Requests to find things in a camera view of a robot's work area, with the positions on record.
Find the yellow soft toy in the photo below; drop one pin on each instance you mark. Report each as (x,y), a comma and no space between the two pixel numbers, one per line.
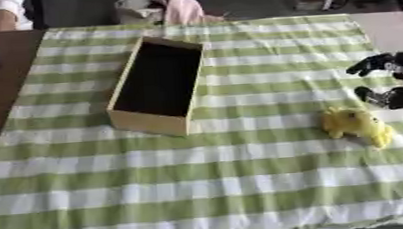
(355,123)

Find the tan cardboard box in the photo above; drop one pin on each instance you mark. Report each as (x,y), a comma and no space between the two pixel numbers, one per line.
(157,84)

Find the pink cloth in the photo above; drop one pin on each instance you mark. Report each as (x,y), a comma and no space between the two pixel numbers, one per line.
(185,8)

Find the white bag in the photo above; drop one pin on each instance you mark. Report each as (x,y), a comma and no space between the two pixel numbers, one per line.
(136,7)

